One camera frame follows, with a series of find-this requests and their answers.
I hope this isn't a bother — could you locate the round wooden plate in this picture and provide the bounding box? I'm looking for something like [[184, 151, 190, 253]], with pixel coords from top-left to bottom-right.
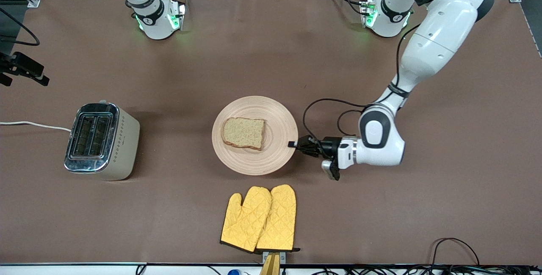
[[212, 96, 299, 176]]

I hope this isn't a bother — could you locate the slice of brown bread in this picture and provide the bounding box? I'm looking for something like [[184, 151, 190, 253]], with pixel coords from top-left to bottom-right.
[[222, 117, 265, 151]]

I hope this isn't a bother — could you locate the cream and chrome toaster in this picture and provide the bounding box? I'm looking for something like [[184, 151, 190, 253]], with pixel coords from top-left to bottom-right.
[[64, 100, 141, 181]]

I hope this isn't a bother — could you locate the yellow quilted oven mitt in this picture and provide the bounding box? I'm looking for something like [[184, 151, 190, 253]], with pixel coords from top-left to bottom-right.
[[256, 184, 300, 253], [220, 187, 272, 253]]

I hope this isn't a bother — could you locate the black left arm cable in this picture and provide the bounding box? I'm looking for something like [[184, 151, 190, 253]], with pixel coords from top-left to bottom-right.
[[302, 23, 420, 141]]

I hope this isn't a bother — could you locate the white toaster power cable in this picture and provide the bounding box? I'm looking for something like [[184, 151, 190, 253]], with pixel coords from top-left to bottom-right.
[[0, 121, 72, 132]]

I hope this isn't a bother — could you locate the small metal bracket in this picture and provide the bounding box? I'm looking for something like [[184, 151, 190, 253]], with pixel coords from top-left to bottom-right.
[[262, 250, 287, 264]]

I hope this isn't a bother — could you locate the black cable bundle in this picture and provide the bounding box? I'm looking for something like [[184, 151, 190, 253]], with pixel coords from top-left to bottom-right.
[[313, 237, 542, 275]]

